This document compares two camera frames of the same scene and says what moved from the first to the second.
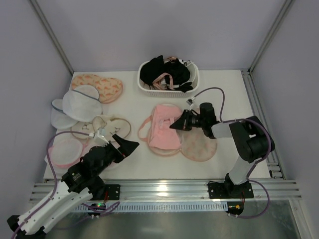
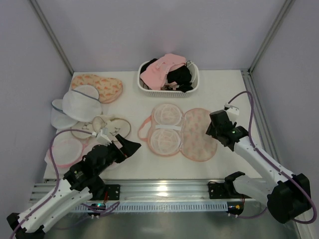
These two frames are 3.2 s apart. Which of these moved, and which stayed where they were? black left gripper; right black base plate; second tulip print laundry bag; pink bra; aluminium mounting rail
Moved: pink bra
Stayed: aluminium mounting rail; black left gripper; right black base plate; second tulip print laundry bag
